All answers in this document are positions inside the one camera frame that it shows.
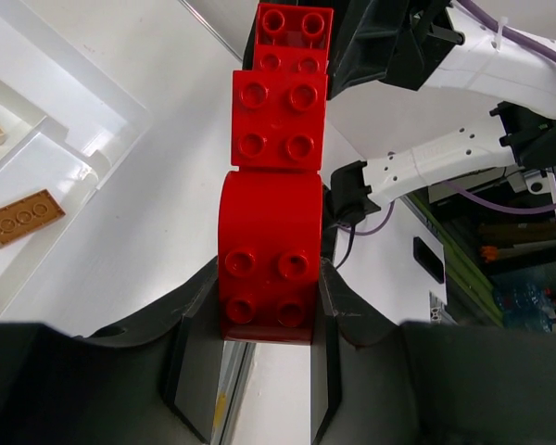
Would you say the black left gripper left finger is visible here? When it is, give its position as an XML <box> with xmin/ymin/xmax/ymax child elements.
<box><xmin>0</xmin><ymin>261</ymin><xmax>222</xmax><ymax>444</ymax></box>

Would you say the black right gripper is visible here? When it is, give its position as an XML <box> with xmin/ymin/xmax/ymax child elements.
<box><xmin>323</xmin><ymin>0</ymin><xmax>464</xmax><ymax>101</ymax></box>

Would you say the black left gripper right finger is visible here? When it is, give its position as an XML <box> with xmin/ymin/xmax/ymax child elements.
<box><xmin>310</xmin><ymin>260</ymin><xmax>556</xmax><ymax>444</ymax></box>

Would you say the red flower lego brick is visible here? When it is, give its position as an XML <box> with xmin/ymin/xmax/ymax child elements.
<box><xmin>218</xmin><ymin>172</ymin><xmax>322</xmax><ymax>345</ymax></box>

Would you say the red stepped lego brick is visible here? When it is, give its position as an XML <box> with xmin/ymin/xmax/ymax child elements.
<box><xmin>251</xmin><ymin>3</ymin><xmax>334</xmax><ymax>75</ymax></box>

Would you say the red square lego brick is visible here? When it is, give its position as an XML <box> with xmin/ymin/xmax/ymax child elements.
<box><xmin>231</xmin><ymin>70</ymin><xmax>328</xmax><ymax>172</ymax></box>

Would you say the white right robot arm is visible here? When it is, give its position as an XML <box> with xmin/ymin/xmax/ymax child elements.
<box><xmin>322</xmin><ymin>1</ymin><xmax>556</xmax><ymax>208</ymax></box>

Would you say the white divided sorting tray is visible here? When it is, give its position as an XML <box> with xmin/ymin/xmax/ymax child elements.
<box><xmin>0</xmin><ymin>1</ymin><xmax>151</xmax><ymax>316</ymax></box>

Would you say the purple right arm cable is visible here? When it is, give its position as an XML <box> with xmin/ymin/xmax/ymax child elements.
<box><xmin>333</xmin><ymin>0</ymin><xmax>556</xmax><ymax>270</ymax></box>

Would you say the aluminium rail front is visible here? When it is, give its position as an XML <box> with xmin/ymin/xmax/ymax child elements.
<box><xmin>401</xmin><ymin>193</ymin><xmax>503</xmax><ymax>327</ymax></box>

